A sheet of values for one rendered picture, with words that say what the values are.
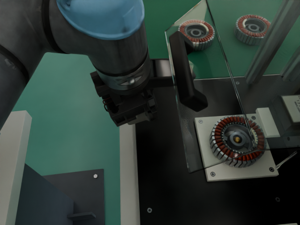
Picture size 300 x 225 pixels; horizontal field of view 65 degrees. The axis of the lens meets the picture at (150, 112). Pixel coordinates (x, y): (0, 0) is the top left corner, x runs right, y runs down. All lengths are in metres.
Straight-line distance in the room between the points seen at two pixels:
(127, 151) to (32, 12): 0.39
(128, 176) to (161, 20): 0.54
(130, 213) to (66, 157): 0.96
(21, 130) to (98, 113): 0.90
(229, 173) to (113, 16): 0.41
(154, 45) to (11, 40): 0.57
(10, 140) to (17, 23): 0.44
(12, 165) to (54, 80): 1.20
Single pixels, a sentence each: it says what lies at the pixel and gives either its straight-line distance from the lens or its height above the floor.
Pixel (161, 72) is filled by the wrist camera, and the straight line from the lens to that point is 0.39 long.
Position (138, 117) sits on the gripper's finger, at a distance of 0.47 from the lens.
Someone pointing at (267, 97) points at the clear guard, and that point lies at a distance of 0.28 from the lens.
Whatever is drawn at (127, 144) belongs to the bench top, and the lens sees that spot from 0.58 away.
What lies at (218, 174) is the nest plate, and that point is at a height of 0.78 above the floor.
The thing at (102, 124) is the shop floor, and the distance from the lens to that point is 1.48.
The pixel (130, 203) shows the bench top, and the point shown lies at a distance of 0.53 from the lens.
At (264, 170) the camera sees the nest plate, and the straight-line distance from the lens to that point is 0.57.
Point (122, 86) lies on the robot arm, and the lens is 0.32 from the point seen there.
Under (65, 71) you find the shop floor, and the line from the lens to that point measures 1.80.
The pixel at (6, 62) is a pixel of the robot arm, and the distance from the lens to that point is 0.24.
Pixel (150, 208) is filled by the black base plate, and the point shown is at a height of 0.77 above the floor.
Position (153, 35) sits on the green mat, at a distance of 0.81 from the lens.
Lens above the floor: 1.27
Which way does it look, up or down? 58 degrees down
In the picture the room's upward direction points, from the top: straight up
